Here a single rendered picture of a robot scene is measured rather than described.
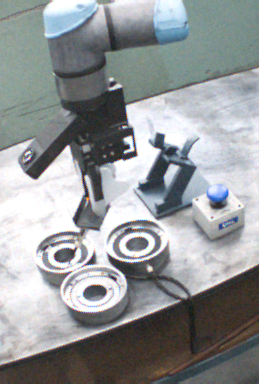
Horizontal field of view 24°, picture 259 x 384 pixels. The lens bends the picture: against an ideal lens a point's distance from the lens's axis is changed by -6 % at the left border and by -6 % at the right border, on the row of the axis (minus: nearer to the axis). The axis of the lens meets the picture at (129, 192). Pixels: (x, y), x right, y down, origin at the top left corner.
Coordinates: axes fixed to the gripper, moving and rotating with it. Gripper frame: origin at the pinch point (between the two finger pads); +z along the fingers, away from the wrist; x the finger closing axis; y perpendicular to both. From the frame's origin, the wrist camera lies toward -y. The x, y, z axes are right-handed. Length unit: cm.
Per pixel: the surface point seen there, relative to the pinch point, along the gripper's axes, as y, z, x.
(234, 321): 22.2, 38.2, -5.2
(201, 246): 15.7, 13.1, -4.2
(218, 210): 20.4, 8.7, -2.3
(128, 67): 67, 64, 160
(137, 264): 3.6, 9.8, -5.4
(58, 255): -6.7, 11.4, 5.1
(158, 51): 82, 60, 160
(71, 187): 2.3, 13.1, 23.9
